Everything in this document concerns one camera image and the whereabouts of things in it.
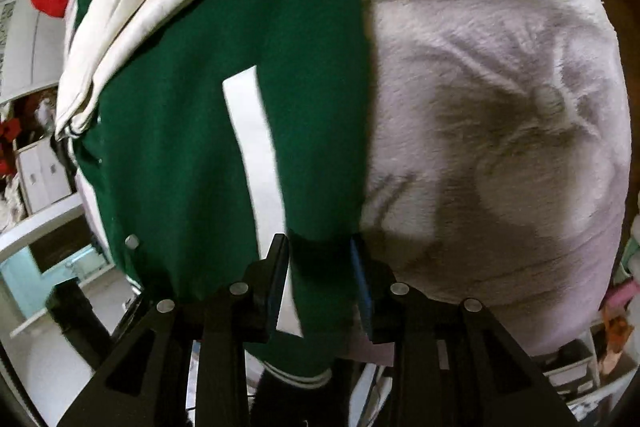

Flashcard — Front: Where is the green white varsity jacket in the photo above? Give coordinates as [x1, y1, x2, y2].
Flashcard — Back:
[55, 0, 371, 390]

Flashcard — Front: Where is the floral fleece blanket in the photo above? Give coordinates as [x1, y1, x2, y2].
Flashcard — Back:
[361, 0, 631, 355]

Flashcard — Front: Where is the white storage box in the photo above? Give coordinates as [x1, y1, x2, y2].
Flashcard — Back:
[16, 139, 73, 215]

